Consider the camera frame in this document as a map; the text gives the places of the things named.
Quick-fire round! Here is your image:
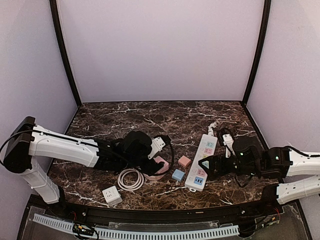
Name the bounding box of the pink plug adapter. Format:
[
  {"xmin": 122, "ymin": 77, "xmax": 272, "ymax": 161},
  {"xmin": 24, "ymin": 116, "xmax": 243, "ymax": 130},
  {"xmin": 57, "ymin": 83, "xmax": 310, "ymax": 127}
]
[{"xmin": 178, "ymin": 155, "xmax": 192, "ymax": 168}]

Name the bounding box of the right black frame post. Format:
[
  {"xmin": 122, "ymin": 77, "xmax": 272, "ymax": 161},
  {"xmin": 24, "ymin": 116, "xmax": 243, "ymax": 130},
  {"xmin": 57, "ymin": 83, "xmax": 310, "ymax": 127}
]
[{"xmin": 241, "ymin": 0, "xmax": 272, "ymax": 108}]

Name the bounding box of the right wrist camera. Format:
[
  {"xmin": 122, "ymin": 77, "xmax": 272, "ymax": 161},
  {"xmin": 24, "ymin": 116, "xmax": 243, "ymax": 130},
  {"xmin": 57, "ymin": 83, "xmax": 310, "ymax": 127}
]
[{"xmin": 216, "ymin": 127, "xmax": 236, "ymax": 158}]

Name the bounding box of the white multicolour power strip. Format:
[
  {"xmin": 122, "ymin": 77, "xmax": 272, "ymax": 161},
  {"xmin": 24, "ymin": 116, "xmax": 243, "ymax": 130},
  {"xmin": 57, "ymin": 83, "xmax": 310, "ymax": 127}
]
[{"xmin": 184, "ymin": 134, "xmax": 218, "ymax": 193}]

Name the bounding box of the grey slotted cable duct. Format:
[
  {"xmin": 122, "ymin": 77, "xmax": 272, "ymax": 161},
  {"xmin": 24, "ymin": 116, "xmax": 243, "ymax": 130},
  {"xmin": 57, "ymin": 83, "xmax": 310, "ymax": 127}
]
[{"xmin": 32, "ymin": 213, "xmax": 240, "ymax": 240}]

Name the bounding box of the black frame post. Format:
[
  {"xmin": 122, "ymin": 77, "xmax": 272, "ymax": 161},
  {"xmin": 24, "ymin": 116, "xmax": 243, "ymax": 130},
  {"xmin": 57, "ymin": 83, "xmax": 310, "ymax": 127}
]
[
  {"xmin": 241, "ymin": 0, "xmax": 272, "ymax": 108},
  {"xmin": 49, "ymin": 0, "xmax": 82, "ymax": 108}
]

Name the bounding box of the white power strip cable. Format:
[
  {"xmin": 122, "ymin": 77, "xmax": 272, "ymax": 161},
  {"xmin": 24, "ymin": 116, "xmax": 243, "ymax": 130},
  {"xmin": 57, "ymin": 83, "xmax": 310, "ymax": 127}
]
[{"xmin": 206, "ymin": 121, "xmax": 218, "ymax": 137}]

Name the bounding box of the white cube socket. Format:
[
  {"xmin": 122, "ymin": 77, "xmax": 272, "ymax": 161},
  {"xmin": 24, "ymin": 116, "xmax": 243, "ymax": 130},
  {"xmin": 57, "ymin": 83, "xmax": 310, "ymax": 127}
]
[{"xmin": 102, "ymin": 186, "xmax": 123, "ymax": 207}]

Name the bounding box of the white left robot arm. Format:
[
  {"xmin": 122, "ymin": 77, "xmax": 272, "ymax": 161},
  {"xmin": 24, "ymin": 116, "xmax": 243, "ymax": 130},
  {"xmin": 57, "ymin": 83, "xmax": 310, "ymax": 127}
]
[{"xmin": 1, "ymin": 116, "xmax": 166, "ymax": 205}]

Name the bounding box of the pink cube socket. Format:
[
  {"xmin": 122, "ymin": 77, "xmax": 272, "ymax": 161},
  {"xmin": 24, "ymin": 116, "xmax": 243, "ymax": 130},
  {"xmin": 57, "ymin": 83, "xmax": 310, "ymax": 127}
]
[{"xmin": 153, "ymin": 156, "xmax": 169, "ymax": 174}]

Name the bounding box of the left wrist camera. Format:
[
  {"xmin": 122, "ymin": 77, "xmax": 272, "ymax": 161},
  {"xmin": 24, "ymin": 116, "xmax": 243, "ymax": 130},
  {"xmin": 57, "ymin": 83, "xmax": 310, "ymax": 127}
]
[{"xmin": 148, "ymin": 135, "xmax": 171, "ymax": 159}]

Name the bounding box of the small circuit board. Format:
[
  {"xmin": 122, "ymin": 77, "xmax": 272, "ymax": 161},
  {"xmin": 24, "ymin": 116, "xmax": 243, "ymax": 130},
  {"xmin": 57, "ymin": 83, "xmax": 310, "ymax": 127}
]
[{"xmin": 72, "ymin": 223, "xmax": 95, "ymax": 236}]

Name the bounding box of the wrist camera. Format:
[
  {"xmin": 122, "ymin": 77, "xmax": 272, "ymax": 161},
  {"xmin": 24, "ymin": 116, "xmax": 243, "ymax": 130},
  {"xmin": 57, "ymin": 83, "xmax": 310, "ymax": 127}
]
[
  {"xmin": 216, "ymin": 127, "xmax": 236, "ymax": 158},
  {"xmin": 148, "ymin": 135, "xmax": 171, "ymax": 159}
]

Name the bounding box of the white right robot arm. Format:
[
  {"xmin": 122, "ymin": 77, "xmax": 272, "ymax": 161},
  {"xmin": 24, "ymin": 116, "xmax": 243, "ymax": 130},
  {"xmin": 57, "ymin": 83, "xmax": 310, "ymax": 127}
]
[{"xmin": 198, "ymin": 136, "xmax": 320, "ymax": 205}]

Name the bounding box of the pink round power socket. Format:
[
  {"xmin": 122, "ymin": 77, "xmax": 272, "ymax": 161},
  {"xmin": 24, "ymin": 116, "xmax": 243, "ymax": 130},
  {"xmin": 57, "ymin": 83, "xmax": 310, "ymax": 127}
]
[{"xmin": 143, "ymin": 174, "xmax": 164, "ymax": 181}]

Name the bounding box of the left black frame post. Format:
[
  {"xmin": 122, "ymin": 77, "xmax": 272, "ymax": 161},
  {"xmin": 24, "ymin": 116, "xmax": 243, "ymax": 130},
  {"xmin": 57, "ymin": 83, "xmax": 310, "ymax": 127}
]
[{"xmin": 49, "ymin": 0, "xmax": 82, "ymax": 108}]

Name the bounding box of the white socket cable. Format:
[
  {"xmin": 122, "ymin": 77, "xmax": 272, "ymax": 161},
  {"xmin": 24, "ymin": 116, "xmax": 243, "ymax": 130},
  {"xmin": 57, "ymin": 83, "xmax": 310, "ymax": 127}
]
[{"xmin": 117, "ymin": 167, "xmax": 145, "ymax": 191}]

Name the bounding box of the black front table rail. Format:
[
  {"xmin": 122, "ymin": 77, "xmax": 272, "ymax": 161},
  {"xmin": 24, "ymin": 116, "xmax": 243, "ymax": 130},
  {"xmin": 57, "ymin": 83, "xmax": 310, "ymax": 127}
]
[{"xmin": 63, "ymin": 200, "xmax": 277, "ymax": 224}]

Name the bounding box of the blue plug adapter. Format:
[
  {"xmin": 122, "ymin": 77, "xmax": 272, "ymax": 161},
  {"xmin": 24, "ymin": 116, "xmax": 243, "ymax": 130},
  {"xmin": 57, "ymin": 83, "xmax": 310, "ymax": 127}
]
[{"xmin": 171, "ymin": 169, "xmax": 185, "ymax": 186}]

